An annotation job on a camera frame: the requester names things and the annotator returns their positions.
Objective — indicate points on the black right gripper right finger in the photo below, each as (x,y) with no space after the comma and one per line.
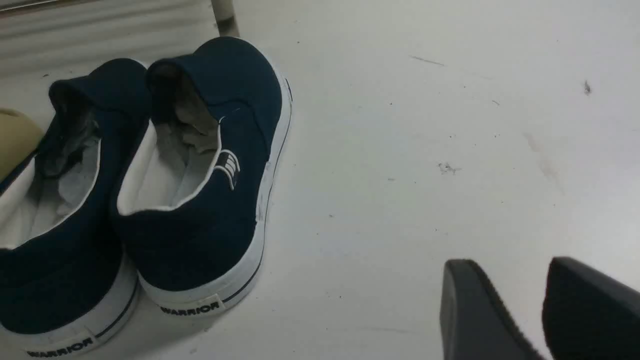
(588,315)

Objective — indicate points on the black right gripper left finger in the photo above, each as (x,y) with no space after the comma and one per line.
(474,322)

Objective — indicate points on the navy slip-on shoe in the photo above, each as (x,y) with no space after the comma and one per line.
(67,284)
(192,202)

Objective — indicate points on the metal shoe rack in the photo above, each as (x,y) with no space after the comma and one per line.
(223,10)

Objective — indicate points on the olive green slide right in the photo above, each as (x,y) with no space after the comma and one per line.
(19,137)

